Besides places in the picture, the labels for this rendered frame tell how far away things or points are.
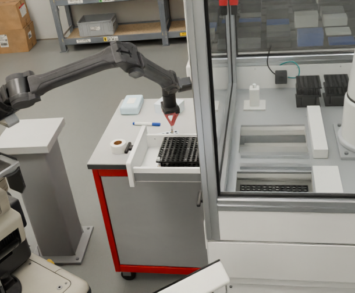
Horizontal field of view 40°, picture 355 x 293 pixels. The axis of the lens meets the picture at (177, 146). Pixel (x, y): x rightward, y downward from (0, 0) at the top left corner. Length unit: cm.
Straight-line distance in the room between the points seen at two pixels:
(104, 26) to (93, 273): 354
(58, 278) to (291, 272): 122
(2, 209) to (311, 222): 111
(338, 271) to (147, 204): 104
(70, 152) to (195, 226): 174
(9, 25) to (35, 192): 371
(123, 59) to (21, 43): 456
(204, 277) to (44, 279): 148
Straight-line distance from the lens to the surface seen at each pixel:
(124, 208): 228
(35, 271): 244
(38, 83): 168
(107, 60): 160
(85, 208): 317
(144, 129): 199
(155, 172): 181
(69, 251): 283
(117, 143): 221
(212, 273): 98
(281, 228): 136
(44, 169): 250
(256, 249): 141
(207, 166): 125
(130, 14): 606
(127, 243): 242
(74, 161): 366
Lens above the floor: 190
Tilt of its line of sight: 32 degrees down
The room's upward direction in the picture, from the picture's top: 7 degrees counter-clockwise
